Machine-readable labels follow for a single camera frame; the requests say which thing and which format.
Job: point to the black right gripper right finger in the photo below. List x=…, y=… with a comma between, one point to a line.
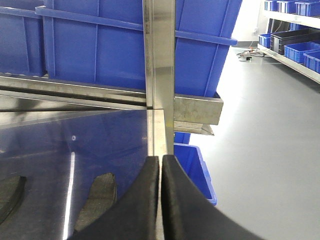
x=188, y=215

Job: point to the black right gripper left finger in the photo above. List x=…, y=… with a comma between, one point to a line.
x=134, y=216

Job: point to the dark brake pad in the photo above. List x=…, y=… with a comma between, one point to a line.
x=12, y=191
x=102, y=195

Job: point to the blue bin under table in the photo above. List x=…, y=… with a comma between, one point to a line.
x=192, y=162

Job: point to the lower right blue bin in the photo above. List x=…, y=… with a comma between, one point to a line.
x=99, y=50

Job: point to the upper stacked blue bin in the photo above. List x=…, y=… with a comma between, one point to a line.
x=209, y=17

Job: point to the black storage bin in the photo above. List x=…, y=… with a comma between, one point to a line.
x=280, y=39

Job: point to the metal shelf with bins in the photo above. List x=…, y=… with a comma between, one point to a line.
x=292, y=15

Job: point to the stainless steel rack frame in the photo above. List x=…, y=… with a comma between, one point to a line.
x=167, y=112

